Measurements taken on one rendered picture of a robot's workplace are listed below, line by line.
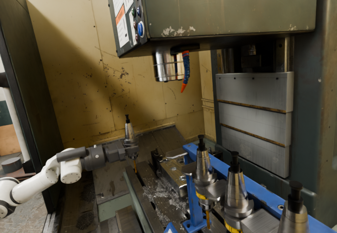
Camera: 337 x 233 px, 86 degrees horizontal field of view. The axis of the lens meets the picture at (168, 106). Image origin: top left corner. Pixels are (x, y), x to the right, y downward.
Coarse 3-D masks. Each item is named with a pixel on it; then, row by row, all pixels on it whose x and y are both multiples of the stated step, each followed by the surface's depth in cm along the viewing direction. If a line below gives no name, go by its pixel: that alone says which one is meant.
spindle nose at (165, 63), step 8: (152, 56) 77; (160, 56) 73; (168, 56) 72; (176, 56) 72; (160, 64) 74; (168, 64) 73; (176, 64) 73; (160, 72) 75; (168, 72) 73; (176, 72) 73; (184, 72) 75; (160, 80) 76; (168, 80) 74
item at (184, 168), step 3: (195, 162) 53; (186, 165) 52; (189, 165) 52; (192, 165) 52; (195, 165) 52; (183, 168) 51; (186, 168) 51; (189, 168) 51; (192, 168) 51; (195, 168) 50; (183, 171) 50; (186, 171) 50; (189, 171) 49; (192, 171) 49; (186, 174) 49; (189, 174) 48
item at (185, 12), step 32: (160, 0) 42; (192, 0) 45; (224, 0) 49; (256, 0) 53; (288, 0) 59; (128, 32) 56; (160, 32) 43; (192, 32) 46; (224, 32) 51; (256, 32) 56; (288, 32) 62
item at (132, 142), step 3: (135, 135) 80; (123, 138) 78; (135, 138) 76; (126, 141) 75; (129, 141) 74; (132, 141) 75; (135, 141) 76; (138, 141) 78; (126, 144) 75; (129, 144) 75; (132, 144) 75; (135, 144) 76
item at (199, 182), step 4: (192, 172) 47; (192, 176) 46; (196, 176) 45; (212, 176) 44; (216, 176) 44; (192, 180) 47; (196, 180) 44; (200, 180) 44; (204, 180) 43; (208, 180) 43; (212, 180) 43; (216, 180) 44; (196, 184) 45; (200, 184) 44; (204, 184) 43; (208, 184) 43; (200, 188) 44
